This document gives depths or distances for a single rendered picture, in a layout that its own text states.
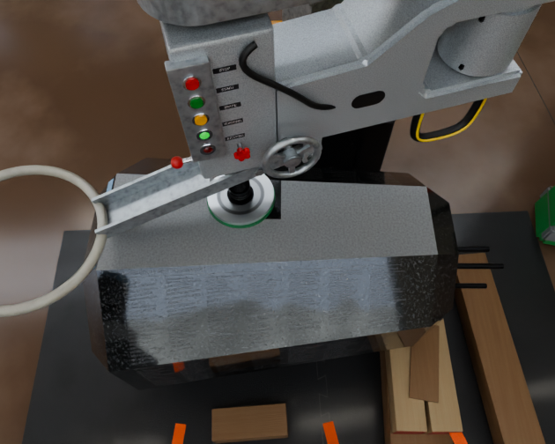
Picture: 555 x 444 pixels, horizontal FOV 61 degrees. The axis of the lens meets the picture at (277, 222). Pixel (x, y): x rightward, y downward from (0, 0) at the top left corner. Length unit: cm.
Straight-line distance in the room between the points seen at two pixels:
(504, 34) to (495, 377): 144
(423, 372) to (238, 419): 75
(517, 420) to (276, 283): 121
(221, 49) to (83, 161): 206
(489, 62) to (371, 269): 64
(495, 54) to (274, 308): 91
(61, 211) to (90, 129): 56
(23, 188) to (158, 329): 159
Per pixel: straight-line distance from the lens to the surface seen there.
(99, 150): 293
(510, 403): 225
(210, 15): 88
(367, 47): 110
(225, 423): 206
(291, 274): 145
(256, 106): 105
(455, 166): 281
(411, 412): 199
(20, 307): 144
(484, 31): 125
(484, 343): 227
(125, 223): 143
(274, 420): 204
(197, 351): 158
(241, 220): 147
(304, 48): 112
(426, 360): 203
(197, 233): 149
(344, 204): 153
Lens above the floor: 217
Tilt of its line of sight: 61 degrees down
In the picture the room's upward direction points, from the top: 2 degrees counter-clockwise
